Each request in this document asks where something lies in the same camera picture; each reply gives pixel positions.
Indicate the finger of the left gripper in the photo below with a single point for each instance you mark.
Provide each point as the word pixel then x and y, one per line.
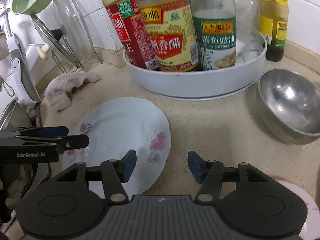
pixel 72 141
pixel 33 131

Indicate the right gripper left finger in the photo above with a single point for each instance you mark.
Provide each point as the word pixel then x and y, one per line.
pixel 115 174

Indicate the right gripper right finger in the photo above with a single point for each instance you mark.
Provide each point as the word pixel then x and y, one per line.
pixel 207 173

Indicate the large steel bowl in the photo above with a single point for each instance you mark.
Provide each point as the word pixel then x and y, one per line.
pixel 289 106

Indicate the dirty white rag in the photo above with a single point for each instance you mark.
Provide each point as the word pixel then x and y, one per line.
pixel 58 90

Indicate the white two-tier rotating rack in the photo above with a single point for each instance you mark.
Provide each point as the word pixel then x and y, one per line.
pixel 206 85

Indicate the glass pot lid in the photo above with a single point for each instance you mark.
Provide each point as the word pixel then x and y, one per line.
pixel 70 20

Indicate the red label soy sauce bottle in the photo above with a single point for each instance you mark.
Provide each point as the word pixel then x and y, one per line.
pixel 129 25

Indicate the yellow label vinegar bottle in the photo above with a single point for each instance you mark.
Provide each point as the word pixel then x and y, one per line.
pixel 170 27

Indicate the purple label fish sauce bottle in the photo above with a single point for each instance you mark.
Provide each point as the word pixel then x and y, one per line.
pixel 215 27

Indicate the green yellow oyster sauce bottle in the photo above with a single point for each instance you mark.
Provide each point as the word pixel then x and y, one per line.
pixel 273 25

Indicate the wire lid rack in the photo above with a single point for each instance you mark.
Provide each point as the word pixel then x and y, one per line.
pixel 77 49

